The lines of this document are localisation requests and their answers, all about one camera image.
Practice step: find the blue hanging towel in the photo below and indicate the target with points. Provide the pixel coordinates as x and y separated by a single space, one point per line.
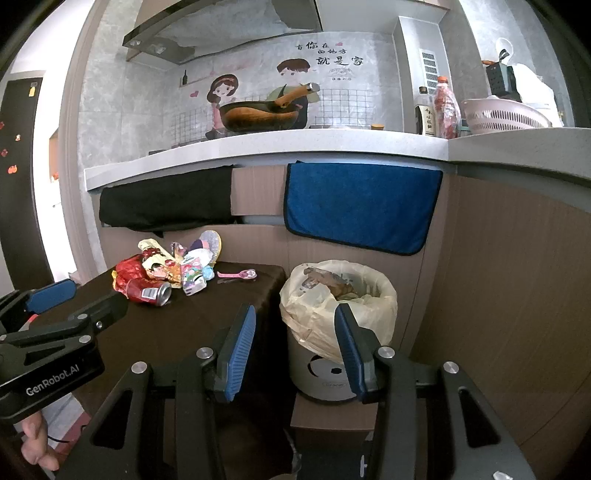
384 208

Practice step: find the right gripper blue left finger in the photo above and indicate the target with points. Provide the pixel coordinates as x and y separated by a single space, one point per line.
234 354

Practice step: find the pink plastic spoon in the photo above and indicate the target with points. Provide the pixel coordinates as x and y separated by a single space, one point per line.
247 274

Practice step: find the white trash bin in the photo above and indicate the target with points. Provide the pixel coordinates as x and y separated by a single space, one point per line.
314 376

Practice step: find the black refrigerator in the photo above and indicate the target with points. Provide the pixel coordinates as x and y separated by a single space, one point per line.
21 240

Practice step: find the silver round cake board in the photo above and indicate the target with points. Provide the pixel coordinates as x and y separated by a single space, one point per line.
211 240

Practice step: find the dark sauce bottle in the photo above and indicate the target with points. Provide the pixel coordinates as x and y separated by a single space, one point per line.
424 113

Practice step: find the cartoon couple wall sticker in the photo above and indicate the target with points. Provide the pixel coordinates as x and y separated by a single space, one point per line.
341 100

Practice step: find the range hood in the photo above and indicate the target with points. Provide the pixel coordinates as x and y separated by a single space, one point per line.
186 30

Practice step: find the pink tissue pack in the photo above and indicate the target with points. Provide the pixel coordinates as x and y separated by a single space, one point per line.
194 276

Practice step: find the black hanging cloth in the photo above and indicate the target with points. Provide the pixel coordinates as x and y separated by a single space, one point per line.
169 203

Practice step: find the person's left hand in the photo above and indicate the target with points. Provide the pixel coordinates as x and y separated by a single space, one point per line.
35 448

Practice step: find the cream noodle packet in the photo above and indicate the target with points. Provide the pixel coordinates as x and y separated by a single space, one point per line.
158 264

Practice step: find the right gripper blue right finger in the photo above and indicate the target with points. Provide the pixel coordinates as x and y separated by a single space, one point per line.
357 346

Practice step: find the red drink bottle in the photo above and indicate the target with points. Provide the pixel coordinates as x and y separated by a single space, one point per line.
447 110

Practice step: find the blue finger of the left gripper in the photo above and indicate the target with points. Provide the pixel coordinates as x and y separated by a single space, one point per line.
46 298

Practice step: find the red drink can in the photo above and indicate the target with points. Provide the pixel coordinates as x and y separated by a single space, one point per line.
154 292

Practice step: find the brown wok with handle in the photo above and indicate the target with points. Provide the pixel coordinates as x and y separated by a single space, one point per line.
263 116

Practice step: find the red plastic bag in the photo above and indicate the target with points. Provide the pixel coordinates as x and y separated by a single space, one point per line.
127 270

